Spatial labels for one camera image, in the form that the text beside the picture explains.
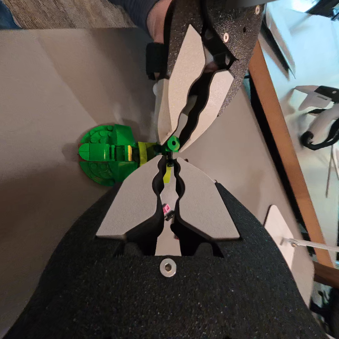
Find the person's blue jeans leg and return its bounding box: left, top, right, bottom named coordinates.
left=0, top=0, right=22, bottom=30

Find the clear acrylic bracket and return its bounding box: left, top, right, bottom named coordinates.
left=281, top=237, right=339, bottom=252

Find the white grip with black straps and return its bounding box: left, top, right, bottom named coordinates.
left=293, top=85, right=339, bottom=152

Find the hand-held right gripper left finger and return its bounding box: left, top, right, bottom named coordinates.
left=96, top=155, right=165, bottom=241

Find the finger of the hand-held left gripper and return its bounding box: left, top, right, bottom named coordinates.
left=156, top=25, right=207, bottom=145
left=178, top=69, right=235, bottom=153

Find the green lego plant model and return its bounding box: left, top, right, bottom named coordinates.
left=78, top=124, right=186, bottom=186

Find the person's left forearm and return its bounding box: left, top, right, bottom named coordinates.
left=108, top=0, right=173, bottom=30

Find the pile of loose lego pieces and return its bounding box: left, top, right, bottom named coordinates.
left=162, top=203, right=178, bottom=240

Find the person's left hand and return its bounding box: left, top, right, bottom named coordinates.
left=147, top=4, right=173, bottom=44

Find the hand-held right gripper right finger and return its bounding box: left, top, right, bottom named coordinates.
left=171, top=157, right=240, bottom=241

